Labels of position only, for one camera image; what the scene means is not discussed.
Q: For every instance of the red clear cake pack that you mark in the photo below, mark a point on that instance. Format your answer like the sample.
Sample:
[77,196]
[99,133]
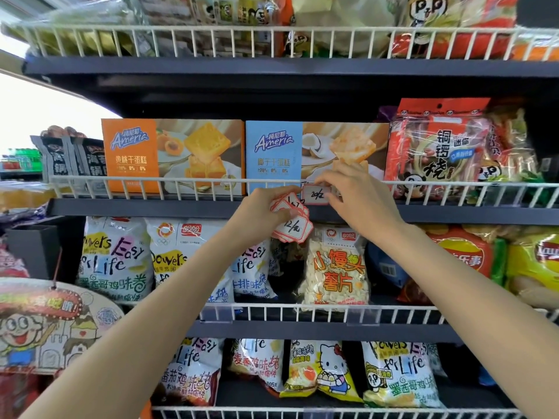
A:
[436,143]

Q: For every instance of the white plastic bag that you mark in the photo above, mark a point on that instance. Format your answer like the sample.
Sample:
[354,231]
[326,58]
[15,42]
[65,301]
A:
[349,13]

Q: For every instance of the pile of orange yellow packets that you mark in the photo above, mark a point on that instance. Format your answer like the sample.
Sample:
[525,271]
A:
[22,196]

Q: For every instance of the stack of red-bordered price tags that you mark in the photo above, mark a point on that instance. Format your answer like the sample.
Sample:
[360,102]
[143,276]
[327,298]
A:
[292,229]

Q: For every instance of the row of green bottles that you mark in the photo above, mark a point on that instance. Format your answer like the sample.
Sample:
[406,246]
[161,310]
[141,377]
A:
[22,160]

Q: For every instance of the person's right hand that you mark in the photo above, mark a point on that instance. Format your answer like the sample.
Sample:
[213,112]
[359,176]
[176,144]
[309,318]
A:
[367,205]

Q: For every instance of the dark grey metal shelf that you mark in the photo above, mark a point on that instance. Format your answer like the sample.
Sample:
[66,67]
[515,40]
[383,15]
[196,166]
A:
[262,65]

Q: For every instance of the person's left forearm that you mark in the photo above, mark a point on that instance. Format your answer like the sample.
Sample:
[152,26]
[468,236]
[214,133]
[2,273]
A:
[131,344]

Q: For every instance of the orange snack pack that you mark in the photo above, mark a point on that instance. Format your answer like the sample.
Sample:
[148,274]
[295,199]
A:
[537,52]

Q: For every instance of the person's right forearm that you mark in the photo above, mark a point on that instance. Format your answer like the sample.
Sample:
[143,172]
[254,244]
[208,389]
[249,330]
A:
[471,318]

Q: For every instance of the light blue cake box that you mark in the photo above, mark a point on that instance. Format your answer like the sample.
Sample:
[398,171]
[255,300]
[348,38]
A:
[270,148]

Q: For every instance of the red yellow-logo chip bag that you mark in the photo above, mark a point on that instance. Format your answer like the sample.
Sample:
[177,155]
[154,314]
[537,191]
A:
[463,253]

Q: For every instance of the clear plastic label holder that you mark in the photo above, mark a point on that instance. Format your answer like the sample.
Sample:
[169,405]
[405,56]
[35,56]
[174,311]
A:
[363,317]
[301,194]
[216,316]
[321,415]

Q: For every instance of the yellow red-logo chip bag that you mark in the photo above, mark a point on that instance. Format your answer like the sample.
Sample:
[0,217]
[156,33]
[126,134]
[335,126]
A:
[537,266]

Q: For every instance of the yellow cat-print snack bag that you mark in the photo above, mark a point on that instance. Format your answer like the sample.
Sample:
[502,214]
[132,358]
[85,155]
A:
[323,370]

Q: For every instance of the row of colourful snack packets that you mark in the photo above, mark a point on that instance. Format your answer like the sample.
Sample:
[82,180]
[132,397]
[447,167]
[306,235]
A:
[17,397]

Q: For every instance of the clear snack bag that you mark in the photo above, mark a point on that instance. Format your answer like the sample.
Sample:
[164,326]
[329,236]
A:
[288,257]

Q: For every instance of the clear rice cracker pack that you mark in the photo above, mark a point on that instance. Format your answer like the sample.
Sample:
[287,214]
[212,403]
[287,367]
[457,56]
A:
[511,143]

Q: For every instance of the plain green chip bag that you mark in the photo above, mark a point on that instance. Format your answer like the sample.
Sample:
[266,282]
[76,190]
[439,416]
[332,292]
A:
[500,261]

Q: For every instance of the person's left hand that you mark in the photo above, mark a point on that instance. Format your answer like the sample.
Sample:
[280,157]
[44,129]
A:
[253,218]

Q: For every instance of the clear orange-print chip bag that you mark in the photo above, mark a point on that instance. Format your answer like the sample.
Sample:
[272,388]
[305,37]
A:
[336,270]

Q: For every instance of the single red-bordered white label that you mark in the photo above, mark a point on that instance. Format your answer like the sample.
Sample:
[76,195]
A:
[316,195]

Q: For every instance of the white printed snack bag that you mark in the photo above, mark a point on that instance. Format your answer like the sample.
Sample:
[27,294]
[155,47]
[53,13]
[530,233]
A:
[439,357]
[397,375]
[196,370]
[253,270]
[255,362]
[174,253]
[113,257]

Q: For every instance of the clear yellow-green snack packs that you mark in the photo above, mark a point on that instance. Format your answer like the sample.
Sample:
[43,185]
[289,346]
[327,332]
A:
[87,17]

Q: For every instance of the cartoon cutout sign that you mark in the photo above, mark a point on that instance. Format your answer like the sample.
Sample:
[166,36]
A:
[52,327]

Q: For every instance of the orange cake box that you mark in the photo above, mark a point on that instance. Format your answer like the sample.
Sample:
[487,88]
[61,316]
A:
[131,152]

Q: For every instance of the black white snack packet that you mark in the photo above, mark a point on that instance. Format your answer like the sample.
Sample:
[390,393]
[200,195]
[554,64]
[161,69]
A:
[54,157]
[91,159]

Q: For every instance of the red panda snack pack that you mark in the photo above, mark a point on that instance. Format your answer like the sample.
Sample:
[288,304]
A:
[436,13]

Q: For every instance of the dark blue snack bag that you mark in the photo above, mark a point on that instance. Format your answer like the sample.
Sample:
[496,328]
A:
[384,266]

